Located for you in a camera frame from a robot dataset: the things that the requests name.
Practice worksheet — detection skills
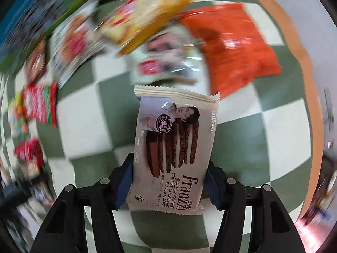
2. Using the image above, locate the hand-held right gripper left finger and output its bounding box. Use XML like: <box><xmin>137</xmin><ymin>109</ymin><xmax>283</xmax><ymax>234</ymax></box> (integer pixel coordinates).
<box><xmin>30</xmin><ymin>152</ymin><xmax>136</xmax><ymax>253</ymax></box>

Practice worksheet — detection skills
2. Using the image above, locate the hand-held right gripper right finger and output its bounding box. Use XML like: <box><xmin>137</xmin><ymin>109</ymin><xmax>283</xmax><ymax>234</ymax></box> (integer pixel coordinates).
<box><xmin>205</xmin><ymin>161</ymin><xmax>303</xmax><ymax>253</ymax></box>

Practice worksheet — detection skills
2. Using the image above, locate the beige chocolate cookie packet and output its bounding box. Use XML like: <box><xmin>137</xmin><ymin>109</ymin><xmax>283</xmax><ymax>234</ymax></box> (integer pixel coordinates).
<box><xmin>126</xmin><ymin>84</ymin><xmax>220</xmax><ymax>213</ymax></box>

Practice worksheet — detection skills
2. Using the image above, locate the white portrait print snack packet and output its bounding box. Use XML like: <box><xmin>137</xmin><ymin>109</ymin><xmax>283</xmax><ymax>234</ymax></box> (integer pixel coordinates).
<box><xmin>130</xmin><ymin>32</ymin><xmax>208</xmax><ymax>86</ymax></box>

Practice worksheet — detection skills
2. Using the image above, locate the green white checkered mat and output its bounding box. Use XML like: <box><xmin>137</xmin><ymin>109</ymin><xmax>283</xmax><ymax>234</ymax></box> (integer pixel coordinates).
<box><xmin>0</xmin><ymin>0</ymin><xmax>324</xmax><ymax>253</ymax></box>

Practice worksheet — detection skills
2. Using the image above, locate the dark snack packet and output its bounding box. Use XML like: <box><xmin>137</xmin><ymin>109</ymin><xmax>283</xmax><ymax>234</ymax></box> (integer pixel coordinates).
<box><xmin>29</xmin><ymin>179</ymin><xmax>56</xmax><ymax>206</ymax></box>

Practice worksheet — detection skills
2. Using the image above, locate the red and green snack packet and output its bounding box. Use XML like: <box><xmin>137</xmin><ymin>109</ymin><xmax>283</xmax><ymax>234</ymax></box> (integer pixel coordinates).
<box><xmin>21</xmin><ymin>82</ymin><xmax>59</xmax><ymax>127</ymax></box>

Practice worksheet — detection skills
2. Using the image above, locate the colourful candy packet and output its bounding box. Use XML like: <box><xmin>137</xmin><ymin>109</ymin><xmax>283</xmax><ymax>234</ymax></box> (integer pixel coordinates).
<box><xmin>8</xmin><ymin>92</ymin><xmax>29</xmax><ymax>140</ymax></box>

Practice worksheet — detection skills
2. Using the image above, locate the orange snack bag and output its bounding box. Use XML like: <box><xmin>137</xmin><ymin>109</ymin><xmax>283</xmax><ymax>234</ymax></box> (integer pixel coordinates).
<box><xmin>179</xmin><ymin>3</ymin><xmax>282</xmax><ymax>99</ymax></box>

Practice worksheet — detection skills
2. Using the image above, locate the white bag with red print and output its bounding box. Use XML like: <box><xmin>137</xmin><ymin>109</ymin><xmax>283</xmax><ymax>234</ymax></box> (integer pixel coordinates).
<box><xmin>50</xmin><ymin>0</ymin><xmax>106</xmax><ymax>87</ymax></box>

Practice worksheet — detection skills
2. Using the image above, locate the brown snack packet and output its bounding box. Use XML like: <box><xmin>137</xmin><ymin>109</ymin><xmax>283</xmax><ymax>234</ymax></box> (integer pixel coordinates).
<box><xmin>25</xmin><ymin>39</ymin><xmax>48</xmax><ymax>83</ymax></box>

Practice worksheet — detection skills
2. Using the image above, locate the yellow chip bag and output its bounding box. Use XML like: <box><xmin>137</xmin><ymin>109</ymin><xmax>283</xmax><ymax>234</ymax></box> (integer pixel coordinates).
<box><xmin>101</xmin><ymin>0</ymin><xmax>201</xmax><ymax>54</ymax></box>

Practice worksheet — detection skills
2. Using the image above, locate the green and blue carton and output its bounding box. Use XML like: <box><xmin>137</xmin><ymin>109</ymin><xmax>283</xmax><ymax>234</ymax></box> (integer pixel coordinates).
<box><xmin>0</xmin><ymin>0</ymin><xmax>143</xmax><ymax>71</ymax></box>

